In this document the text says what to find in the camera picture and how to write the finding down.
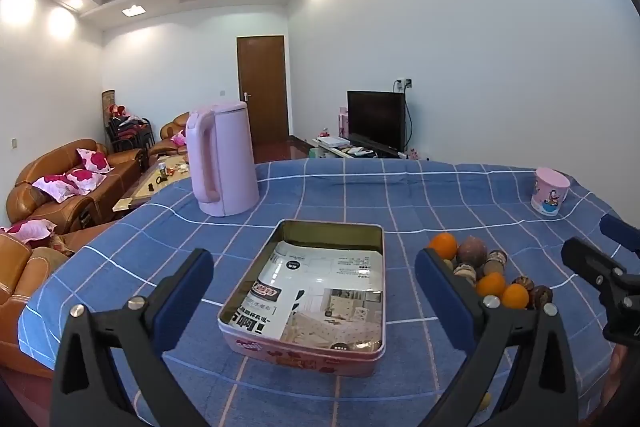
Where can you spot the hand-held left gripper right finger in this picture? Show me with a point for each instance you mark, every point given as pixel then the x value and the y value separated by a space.
pixel 442 302

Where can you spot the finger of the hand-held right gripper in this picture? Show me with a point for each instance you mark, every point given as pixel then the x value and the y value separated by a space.
pixel 592 264
pixel 622 233

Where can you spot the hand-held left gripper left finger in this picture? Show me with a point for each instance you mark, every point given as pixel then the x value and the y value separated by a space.
pixel 185 297

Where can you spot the small yellow-green fruit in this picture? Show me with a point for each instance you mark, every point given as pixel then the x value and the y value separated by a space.
pixel 448 264

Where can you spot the orange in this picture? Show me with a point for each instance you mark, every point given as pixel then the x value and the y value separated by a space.
pixel 491 285
pixel 515 297
pixel 444 246

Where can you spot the purple passion fruit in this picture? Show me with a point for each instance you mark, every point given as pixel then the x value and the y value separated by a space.
pixel 472 251

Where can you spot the pink tin box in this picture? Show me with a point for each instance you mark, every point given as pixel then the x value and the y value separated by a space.
pixel 300 359

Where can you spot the person's right hand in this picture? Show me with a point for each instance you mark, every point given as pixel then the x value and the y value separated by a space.
pixel 625 382

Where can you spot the pink cartoon cup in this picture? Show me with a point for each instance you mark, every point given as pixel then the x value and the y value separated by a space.
pixel 549 194

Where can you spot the small yellow round object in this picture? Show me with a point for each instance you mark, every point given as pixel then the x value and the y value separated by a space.
pixel 484 401

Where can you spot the wooden coffee table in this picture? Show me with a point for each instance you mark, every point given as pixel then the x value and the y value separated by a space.
pixel 150 187

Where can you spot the printed paper liner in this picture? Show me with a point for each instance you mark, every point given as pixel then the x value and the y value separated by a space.
pixel 320 277

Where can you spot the blue checkered tablecloth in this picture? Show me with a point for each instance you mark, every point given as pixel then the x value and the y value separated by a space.
pixel 375 192

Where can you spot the pink electric kettle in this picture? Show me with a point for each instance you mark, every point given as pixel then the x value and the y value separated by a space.
pixel 230 157

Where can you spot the pink floral cushion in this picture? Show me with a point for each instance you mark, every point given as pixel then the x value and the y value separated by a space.
pixel 87 181
pixel 55 189
pixel 92 159
pixel 27 232
pixel 178 139

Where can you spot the brown leather armchair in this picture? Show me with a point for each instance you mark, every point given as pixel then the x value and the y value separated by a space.
pixel 20 277

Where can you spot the small brown leather sofa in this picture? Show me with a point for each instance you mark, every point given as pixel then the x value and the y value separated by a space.
pixel 165 127

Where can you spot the stacked dark chairs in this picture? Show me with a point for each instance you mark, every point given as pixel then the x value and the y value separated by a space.
pixel 127 132

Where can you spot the low television stand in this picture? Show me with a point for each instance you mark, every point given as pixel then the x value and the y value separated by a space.
pixel 340 148

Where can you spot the long brown leather sofa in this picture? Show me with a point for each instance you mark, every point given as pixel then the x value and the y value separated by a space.
pixel 55 157

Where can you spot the black flat television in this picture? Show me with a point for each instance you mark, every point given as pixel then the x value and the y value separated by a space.
pixel 376 119

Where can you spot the tall patterned panel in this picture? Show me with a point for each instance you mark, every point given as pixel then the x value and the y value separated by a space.
pixel 109 99

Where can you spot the brown wooden door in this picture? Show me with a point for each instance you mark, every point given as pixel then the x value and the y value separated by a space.
pixel 262 92

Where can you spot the square ceiling light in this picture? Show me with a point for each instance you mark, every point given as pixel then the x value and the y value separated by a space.
pixel 133 10

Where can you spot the wall power socket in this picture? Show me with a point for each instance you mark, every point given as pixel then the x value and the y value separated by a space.
pixel 403 83

